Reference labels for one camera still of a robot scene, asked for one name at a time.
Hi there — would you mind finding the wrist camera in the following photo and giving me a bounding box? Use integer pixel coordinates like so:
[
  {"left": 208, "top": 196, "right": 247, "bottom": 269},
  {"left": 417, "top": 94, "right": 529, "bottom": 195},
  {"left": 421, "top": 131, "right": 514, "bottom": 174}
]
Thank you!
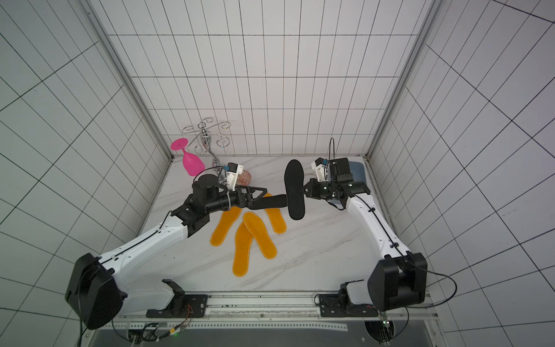
[
  {"left": 311, "top": 158, "right": 331, "bottom": 182},
  {"left": 224, "top": 163, "right": 244, "bottom": 192}
]

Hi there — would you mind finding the blue storage box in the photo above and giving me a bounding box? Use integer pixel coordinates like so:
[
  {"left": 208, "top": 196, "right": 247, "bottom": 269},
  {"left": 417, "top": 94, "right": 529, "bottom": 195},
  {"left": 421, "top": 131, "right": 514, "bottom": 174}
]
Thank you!
[{"left": 330, "top": 158, "right": 371, "bottom": 211}]

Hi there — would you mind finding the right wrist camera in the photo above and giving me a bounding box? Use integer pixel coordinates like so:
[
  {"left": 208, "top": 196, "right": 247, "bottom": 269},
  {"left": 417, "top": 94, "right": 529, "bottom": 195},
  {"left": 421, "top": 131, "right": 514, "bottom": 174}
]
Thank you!
[{"left": 311, "top": 158, "right": 331, "bottom": 182}]

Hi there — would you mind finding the aluminium mounting rail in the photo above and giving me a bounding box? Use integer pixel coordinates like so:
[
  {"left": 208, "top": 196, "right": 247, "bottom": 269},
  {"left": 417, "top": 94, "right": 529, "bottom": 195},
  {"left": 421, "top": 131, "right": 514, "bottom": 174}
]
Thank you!
[{"left": 100, "top": 290, "right": 439, "bottom": 340}]

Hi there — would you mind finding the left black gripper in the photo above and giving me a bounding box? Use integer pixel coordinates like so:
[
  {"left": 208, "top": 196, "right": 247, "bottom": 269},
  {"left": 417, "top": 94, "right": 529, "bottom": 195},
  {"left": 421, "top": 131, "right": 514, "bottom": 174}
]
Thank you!
[{"left": 207, "top": 184, "right": 268, "bottom": 213}]

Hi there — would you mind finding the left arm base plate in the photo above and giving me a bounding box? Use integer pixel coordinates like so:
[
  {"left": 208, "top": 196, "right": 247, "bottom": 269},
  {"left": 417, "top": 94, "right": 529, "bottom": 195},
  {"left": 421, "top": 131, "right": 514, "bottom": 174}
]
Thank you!
[{"left": 146, "top": 294, "right": 208, "bottom": 320}]

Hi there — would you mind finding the silver metal glass rack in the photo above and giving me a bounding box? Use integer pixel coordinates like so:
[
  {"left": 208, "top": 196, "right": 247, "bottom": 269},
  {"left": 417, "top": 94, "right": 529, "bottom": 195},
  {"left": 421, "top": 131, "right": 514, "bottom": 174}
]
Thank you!
[{"left": 182, "top": 117, "right": 231, "bottom": 171}]

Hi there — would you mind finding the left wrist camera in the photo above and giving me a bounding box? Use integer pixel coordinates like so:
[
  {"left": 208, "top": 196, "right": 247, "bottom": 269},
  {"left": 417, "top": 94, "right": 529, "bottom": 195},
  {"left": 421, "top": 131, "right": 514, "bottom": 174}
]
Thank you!
[{"left": 224, "top": 163, "right": 244, "bottom": 192}]

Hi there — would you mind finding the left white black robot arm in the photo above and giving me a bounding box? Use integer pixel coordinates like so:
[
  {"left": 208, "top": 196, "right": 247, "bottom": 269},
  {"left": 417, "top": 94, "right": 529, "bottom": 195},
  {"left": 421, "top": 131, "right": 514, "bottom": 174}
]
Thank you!
[{"left": 65, "top": 174, "right": 288, "bottom": 330}]

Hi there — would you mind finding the yellow insole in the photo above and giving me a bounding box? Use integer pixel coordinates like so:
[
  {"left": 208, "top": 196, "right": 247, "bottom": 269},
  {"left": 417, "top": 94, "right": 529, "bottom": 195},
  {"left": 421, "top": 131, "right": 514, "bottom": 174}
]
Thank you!
[
  {"left": 232, "top": 222, "right": 254, "bottom": 277},
  {"left": 210, "top": 207, "right": 241, "bottom": 247},
  {"left": 264, "top": 208, "right": 287, "bottom": 234},
  {"left": 243, "top": 212, "right": 278, "bottom": 260}
]

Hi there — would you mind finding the pink plastic wine glass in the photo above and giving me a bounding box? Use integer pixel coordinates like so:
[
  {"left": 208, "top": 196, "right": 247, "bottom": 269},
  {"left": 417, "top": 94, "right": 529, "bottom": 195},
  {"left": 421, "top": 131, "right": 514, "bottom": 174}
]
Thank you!
[{"left": 171, "top": 138, "right": 206, "bottom": 176}]

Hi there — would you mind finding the yellow insole bottom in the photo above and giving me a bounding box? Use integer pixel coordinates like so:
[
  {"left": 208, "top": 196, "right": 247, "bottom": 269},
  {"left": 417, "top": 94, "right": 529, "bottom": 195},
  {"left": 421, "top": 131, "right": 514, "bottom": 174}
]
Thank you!
[{"left": 232, "top": 222, "right": 254, "bottom": 277}]

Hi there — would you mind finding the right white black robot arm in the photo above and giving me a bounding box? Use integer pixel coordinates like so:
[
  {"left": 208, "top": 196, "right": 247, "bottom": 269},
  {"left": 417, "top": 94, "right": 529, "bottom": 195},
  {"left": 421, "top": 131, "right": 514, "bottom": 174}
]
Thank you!
[{"left": 304, "top": 158, "right": 428, "bottom": 312}]

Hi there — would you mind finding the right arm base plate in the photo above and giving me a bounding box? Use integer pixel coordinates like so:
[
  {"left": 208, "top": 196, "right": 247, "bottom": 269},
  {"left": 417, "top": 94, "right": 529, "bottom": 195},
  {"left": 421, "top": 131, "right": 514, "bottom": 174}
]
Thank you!
[{"left": 314, "top": 294, "right": 379, "bottom": 318}]

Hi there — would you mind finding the black insole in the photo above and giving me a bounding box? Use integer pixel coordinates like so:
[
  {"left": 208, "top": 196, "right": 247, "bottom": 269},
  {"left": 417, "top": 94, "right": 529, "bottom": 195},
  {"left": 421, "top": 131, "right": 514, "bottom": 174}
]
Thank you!
[{"left": 284, "top": 159, "right": 305, "bottom": 221}]

